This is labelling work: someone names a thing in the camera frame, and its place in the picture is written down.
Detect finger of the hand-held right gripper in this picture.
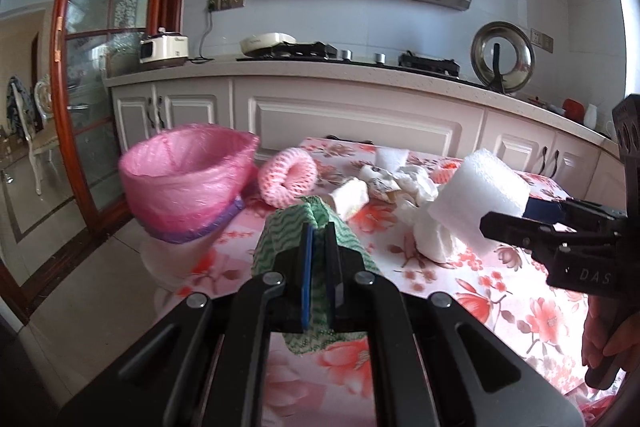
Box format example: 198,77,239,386
480,210,621,261
522,197,627,229

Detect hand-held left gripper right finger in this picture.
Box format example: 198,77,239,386
322,222,587,427

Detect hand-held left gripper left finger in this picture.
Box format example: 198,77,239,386
57,225,321,427

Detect white foam roll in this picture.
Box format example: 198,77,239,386
427,148,532,258

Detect green wavy patterned cloth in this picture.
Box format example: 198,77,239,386
250,197,384,358

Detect fruit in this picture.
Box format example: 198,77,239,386
432,158,464,184

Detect waste bin with pink bag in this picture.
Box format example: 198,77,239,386
118,123,261,293

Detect person's right hand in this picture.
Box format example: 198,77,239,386
581,296,610,366

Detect crumpled white tissue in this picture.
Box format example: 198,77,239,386
395,163,442,208
412,206,469,264

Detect floral pink tablecloth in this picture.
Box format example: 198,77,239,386
155,137,627,427

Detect crumpled paper cup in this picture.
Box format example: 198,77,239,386
359,163,402,202

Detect white foam block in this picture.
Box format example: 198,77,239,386
375,148,411,170

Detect steel pot lid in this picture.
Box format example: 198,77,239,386
471,21,537,96

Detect cream kitchen counter cabinet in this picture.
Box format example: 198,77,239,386
102,56,632,210

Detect black gas stove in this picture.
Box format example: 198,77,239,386
235,41,463,78

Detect cream shallow pan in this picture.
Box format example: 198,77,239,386
239,32,297,56

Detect white rice cooker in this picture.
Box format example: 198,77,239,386
138,29,191,66

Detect white dining chair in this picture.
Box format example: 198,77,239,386
6,76,57,196

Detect wooden glass door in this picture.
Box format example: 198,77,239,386
51,0,189,220

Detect pink ring foam fruit net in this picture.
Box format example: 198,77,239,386
257,147,319,208

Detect small wall outlet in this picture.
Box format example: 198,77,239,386
530,28,555,53

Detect black power cable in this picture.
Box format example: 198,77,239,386
191,6,217,60

